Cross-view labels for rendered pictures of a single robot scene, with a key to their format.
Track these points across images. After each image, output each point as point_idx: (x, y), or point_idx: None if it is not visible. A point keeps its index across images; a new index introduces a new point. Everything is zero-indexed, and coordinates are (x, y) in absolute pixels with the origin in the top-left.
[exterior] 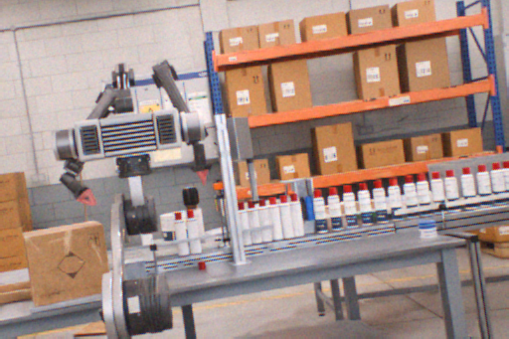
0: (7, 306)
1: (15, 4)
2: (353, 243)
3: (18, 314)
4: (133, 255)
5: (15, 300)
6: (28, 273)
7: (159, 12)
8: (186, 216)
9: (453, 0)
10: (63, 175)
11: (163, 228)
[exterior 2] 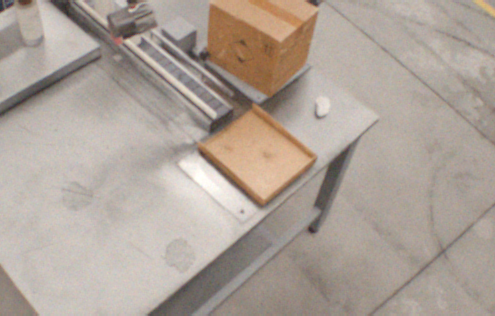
0: (291, 116)
1: None
2: None
3: (314, 79)
4: (138, 48)
5: (270, 124)
6: (96, 261)
7: None
8: (35, 10)
9: None
10: (153, 8)
11: None
